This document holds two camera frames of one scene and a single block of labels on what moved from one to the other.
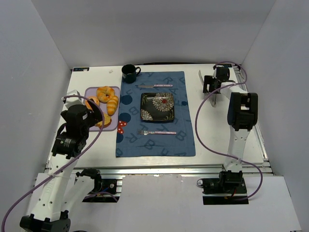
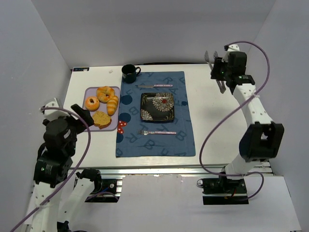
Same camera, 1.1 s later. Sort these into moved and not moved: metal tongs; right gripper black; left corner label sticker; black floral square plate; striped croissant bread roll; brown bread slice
Moved: metal tongs; right gripper black
Not moved: brown bread slice; striped croissant bread roll; black floral square plate; left corner label sticker
